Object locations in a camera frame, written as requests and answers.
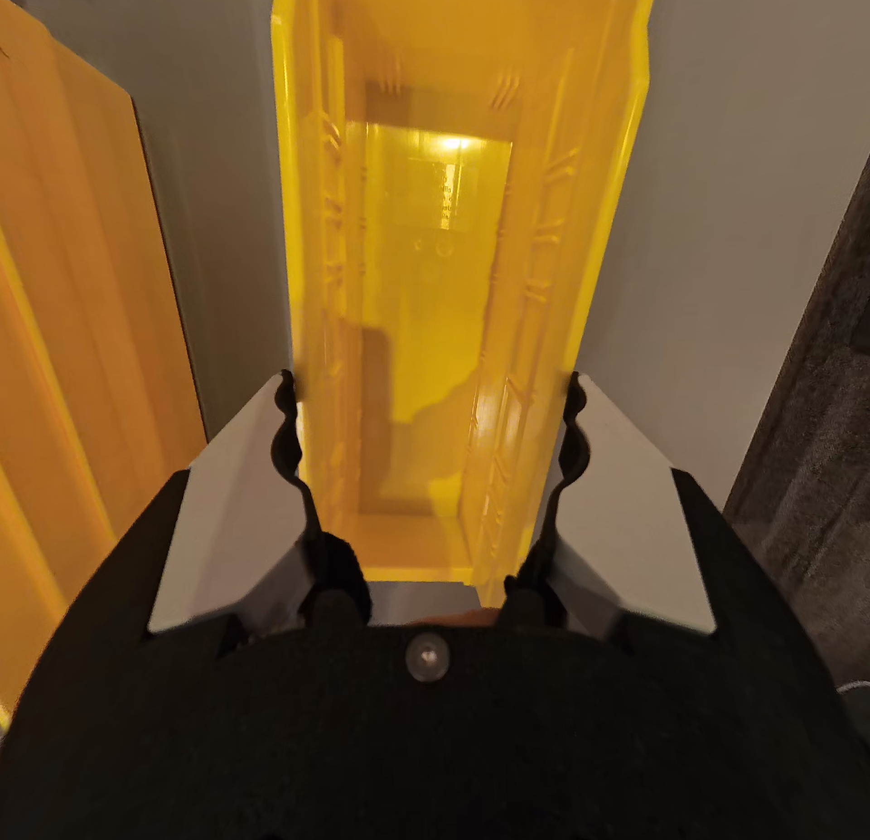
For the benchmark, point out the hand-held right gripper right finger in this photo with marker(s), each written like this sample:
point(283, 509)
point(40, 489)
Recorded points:
point(632, 534)

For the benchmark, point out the person's brown sweater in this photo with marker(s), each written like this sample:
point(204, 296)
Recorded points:
point(455, 619)

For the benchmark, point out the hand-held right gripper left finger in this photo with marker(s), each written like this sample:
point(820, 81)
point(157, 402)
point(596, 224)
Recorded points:
point(224, 534)

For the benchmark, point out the grey desk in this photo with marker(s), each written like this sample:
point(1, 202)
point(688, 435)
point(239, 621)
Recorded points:
point(713, 241)

